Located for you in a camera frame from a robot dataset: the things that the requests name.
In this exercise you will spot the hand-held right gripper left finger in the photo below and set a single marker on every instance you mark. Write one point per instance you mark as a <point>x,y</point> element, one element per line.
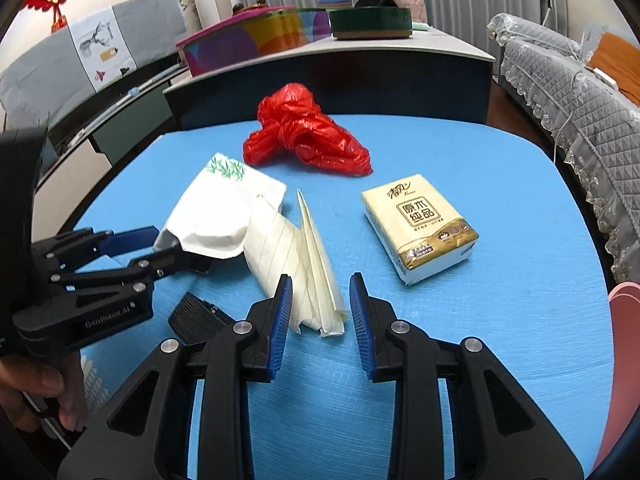
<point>282,320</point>

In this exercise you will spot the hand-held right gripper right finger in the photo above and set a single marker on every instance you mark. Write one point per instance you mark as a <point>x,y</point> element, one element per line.
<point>360,320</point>

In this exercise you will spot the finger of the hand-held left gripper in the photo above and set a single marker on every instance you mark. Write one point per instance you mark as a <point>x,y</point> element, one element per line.
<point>130,240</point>
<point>170,260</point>

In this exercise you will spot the cream lined paper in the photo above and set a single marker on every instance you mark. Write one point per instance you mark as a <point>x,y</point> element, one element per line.
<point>280,255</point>

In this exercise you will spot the white paper bag green print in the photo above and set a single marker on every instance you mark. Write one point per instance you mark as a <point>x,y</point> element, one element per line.
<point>220,210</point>

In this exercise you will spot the pink trash bin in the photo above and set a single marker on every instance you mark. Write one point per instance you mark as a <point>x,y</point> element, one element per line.
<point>622,360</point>

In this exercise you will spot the person's left hand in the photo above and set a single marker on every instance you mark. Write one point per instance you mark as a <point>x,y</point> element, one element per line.
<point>30,372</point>

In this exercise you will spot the yellow tissue pack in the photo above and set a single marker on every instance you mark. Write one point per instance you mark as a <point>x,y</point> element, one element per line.
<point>425,230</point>

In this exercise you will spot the white green television cabinet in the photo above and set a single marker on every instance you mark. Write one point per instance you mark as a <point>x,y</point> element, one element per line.
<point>130,120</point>

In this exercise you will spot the blue patterned tablecloth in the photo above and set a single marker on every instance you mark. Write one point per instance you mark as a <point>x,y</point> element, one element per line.
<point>500,310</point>

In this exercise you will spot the white long rod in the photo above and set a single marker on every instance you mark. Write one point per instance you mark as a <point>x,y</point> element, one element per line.
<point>132,92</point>

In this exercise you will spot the red plastic bag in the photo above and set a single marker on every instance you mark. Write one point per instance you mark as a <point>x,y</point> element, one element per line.
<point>305,135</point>

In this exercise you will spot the television with grey cover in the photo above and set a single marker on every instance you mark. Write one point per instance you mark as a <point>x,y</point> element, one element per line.
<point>140,35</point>

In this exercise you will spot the colourful tin box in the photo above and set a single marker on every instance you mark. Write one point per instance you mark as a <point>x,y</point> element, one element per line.
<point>240,45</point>

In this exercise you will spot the dark coffee table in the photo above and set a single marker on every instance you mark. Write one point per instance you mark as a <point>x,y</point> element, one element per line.
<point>350,85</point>

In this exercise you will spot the brown tea ornament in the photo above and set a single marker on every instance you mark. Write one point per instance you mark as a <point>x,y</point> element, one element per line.
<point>250,7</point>

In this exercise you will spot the dark round green bowl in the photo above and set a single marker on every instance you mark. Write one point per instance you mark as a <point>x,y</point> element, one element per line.
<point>370,22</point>

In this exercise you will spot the stack of coloured bowls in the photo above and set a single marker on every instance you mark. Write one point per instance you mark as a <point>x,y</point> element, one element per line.
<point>335,4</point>

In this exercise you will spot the grey quilted sofa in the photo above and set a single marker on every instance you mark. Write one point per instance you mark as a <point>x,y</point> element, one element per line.
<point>575,90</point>

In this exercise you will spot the black bowl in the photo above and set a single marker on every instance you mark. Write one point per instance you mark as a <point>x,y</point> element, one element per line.
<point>375,0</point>

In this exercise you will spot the pink gift bag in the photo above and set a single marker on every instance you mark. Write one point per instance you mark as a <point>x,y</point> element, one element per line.
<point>410,0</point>

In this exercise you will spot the white power adapter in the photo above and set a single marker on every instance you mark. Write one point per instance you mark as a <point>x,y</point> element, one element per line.
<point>602,76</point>

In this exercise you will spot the orange cushion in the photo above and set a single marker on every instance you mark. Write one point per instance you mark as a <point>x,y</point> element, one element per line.
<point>620,62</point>

